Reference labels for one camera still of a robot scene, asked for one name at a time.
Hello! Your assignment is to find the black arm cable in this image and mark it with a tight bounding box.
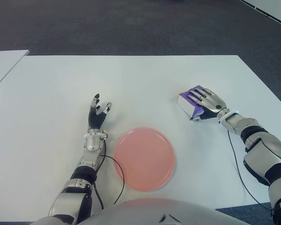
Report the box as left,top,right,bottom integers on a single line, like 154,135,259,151
94,135,126,209
227,130,273,211

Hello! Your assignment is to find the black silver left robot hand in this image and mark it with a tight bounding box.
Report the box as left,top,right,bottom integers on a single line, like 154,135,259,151
87,93,113,131

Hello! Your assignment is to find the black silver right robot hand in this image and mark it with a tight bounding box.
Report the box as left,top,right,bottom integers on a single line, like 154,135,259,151
188,87,228,122

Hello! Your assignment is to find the white side table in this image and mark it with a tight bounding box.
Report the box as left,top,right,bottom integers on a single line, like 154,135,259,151
0,49,30,93

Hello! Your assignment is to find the purple tissue paper pack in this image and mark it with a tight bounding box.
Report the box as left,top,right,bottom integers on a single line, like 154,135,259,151
176,84,205,119

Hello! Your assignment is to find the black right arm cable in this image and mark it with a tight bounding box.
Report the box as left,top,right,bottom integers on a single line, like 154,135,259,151
227,130,273,211

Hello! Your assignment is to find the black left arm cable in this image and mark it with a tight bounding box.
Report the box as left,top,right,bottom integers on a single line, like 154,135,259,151
94,135,126,209

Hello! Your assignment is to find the round pink plate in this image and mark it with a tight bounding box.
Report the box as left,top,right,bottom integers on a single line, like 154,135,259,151
114,127,176,192

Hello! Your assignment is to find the silver robot torso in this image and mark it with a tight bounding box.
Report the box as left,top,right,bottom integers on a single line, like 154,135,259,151
33,198,242,225

